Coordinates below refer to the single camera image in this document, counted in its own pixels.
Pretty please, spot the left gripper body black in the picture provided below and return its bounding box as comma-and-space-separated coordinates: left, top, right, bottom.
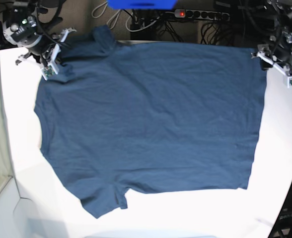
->
260, 44, 292, 64

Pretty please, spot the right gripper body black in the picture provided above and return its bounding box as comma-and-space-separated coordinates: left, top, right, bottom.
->
26, 34, 55, 66

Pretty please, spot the dark blue t-shirt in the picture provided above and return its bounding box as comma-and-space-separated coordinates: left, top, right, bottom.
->
34, 26, 267, 218

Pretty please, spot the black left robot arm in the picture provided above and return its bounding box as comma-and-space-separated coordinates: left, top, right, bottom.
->
258, 0, 292, 76

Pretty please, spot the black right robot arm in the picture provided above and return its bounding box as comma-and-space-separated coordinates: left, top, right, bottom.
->
2, 0, 66, 66

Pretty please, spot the blue plastic box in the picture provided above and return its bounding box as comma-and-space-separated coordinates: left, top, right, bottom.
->
108, 0, 177, 9

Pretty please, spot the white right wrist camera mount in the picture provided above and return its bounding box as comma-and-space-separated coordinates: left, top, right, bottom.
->
14, 27, 77, 81

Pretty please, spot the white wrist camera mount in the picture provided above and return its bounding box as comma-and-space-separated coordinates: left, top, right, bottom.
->
14, 27, 77, 81
251, 51, 292, 88

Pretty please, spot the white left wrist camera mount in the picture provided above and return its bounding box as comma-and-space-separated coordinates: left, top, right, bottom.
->
251, 51, 292, 88

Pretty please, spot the black power strip red switch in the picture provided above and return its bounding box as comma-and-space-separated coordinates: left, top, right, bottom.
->
173, 9, 230, 22

